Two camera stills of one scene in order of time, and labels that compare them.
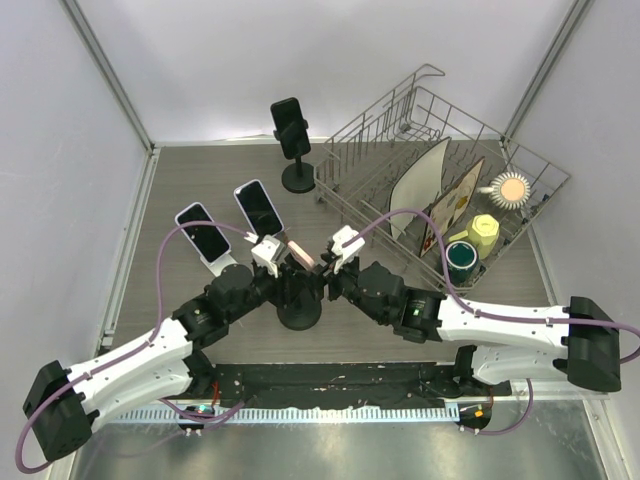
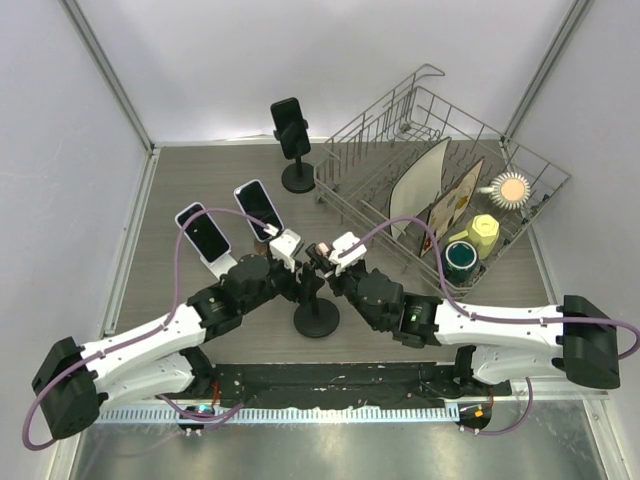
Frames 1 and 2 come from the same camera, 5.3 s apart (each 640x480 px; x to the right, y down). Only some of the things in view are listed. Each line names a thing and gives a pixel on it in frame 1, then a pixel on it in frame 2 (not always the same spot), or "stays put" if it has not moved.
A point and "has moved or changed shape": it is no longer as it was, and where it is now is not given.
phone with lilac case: [207, 238] stays put
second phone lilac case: [258, 209] stays put
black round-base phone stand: [299, 308] has moved or changed shape
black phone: [291, 128] stays put
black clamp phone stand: [297, 177] stays put
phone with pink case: [300, 256] has moved or changed shape
